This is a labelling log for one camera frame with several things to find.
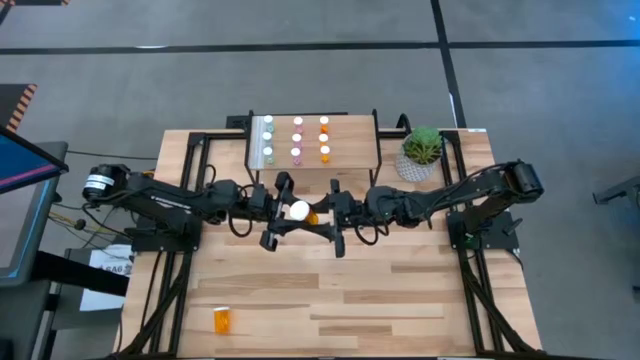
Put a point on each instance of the white paper sheet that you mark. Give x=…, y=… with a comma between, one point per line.
x=100, y=300

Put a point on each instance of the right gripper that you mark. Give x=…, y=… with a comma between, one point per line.
x=350, y=207

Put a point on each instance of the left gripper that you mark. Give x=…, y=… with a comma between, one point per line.
x=262, y=202

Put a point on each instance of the monitor blue screen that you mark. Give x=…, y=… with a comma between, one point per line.
x=22, y=162

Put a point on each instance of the black power strip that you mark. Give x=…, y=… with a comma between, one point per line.
x=237, y=121

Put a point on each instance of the large orange pill bottle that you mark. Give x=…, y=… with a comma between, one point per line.
x=300, y=211

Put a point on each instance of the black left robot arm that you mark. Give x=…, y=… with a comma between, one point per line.
x=165, y=197

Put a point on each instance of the potted succulent patterned pot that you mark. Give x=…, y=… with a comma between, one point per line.
x=422, y=145

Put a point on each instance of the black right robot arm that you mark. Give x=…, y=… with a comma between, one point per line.
x=450, y=192

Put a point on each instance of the wooden shelf black frame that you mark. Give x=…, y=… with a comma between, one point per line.
x=350, y=145

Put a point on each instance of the black beam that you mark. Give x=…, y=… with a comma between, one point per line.
x=80, y=272

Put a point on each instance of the orange black striped mat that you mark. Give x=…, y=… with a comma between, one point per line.
x=12, y=105

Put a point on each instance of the pink pill bottle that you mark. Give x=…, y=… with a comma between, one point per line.
x=296, y=137
x=295, y=152
x=298, y=121

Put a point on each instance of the black chair base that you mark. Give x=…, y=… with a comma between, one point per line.
x=622, y=189

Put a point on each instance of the green pill bottle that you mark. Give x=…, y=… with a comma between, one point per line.
x=268, y=150
x=267, y=135
x=268, y=119

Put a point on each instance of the black aluminium rig frame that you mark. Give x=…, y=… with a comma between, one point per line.
x=220, y=133

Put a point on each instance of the short orange pill bottle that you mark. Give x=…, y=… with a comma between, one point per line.
x=323, y=137

